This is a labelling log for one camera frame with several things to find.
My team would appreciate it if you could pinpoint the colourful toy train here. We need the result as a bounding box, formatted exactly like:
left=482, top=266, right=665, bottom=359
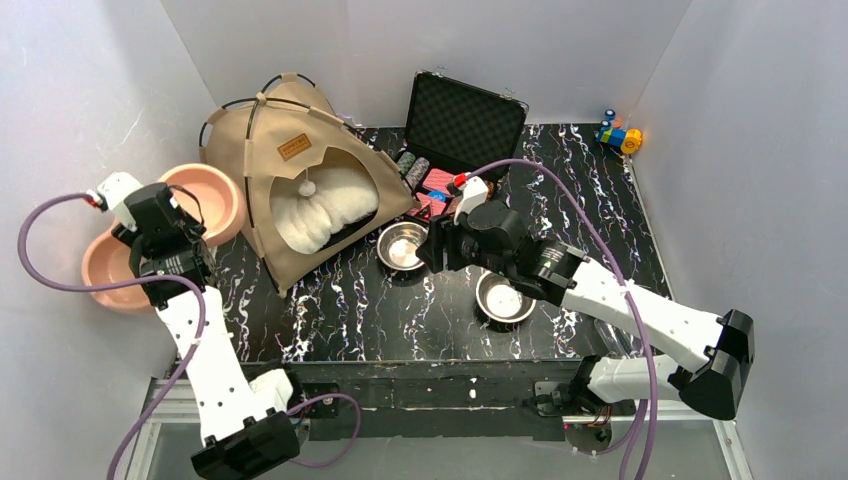
left=595, top=109, right=643, bottom=155

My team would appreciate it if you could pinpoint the black poker chip case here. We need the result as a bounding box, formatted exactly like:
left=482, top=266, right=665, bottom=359
left=395, top=71, right=528, bottom=222

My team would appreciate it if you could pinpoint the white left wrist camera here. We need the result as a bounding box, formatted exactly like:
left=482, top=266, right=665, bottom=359
left=86, top=172, right=143, bottom=231

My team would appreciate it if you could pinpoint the tan fabric pet tent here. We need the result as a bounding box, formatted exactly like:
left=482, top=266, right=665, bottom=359
left=199, top=73, right=415, bottom=296

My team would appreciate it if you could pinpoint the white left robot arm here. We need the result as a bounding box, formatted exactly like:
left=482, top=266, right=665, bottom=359
left=101, top=180, right=300, bottom=479

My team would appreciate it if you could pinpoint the steel pet bowl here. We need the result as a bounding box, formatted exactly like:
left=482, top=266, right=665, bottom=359
left=377, top=221, right=428, bottom=271
left=475, top=271, right=536, bottom=324

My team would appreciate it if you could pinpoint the white fluffy cushion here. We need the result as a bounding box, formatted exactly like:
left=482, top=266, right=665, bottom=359
left=270, top=167, right=379, bottom=254

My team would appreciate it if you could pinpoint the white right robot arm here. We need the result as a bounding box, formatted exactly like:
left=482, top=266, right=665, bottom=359
left=416, top=201, right=755, bottom=420

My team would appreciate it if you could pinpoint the white pompom toy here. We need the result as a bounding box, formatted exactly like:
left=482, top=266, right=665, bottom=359
left=298, top=180, right=317, bottom=198

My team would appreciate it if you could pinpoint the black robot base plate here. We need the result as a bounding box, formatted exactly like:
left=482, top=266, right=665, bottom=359
left=252, top=359, right=580, bottom=441

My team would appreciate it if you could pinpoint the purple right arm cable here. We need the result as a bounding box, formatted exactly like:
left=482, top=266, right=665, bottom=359
left=450, top=157, right=660, bottom=480

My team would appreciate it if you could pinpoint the pink double bowl holder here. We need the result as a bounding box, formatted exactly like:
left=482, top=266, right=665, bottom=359
left=81, top=163, right=247, bottom=314

